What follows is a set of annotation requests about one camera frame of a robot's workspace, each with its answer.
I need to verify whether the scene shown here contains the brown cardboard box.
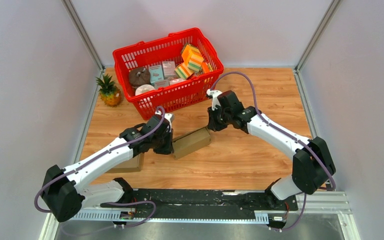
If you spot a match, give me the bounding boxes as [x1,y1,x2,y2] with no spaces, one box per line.
[107,153,145,174]

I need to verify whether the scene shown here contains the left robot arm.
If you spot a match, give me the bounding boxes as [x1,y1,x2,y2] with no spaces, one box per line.
[35,110,174,223]

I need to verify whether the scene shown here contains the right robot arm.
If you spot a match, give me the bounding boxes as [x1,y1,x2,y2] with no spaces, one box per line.
[206,89,336,210]

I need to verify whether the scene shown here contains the teal small box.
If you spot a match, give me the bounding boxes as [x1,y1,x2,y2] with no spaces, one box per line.
[148,64,165,86]

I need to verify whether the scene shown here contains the grey small box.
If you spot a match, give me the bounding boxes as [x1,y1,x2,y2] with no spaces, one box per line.
[161,61,177,80]

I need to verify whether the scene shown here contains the red plastic shopping basket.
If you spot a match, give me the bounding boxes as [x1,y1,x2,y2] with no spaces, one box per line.
[112,27,224,120]

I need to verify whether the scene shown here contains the orange sponge right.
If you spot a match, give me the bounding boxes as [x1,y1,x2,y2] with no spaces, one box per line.
[200,62,213,74]

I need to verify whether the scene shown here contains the white round tin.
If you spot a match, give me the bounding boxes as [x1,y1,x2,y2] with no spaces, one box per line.
[135,84,155,96]

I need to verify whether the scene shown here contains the striped sponge lower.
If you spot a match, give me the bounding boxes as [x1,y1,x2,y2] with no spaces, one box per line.
[174,62,194,80]

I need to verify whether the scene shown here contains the small pineapple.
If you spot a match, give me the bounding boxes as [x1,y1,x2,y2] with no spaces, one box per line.
[95,74,122,107]

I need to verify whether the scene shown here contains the brown round item in basket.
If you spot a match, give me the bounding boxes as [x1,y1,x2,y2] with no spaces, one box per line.
[128,67,151,89]

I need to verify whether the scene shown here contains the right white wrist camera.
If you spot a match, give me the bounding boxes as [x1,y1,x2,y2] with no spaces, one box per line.
[206,89,222,111]

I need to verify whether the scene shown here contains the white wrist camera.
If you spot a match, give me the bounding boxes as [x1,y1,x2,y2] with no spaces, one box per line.
[164,113,175,128]
[206,89,222,111]

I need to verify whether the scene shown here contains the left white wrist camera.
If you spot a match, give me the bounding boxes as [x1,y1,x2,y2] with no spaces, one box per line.
[164,113,175,128]

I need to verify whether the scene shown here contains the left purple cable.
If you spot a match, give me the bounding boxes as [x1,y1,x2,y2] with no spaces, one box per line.
[33,105,166,233]

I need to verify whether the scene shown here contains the purple cable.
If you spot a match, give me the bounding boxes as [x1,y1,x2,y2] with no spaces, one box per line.
[210,71,337,231]
[33,105,166,233]

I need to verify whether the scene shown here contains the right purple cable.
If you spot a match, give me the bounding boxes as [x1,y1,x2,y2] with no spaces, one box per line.
[210,71,337,231]

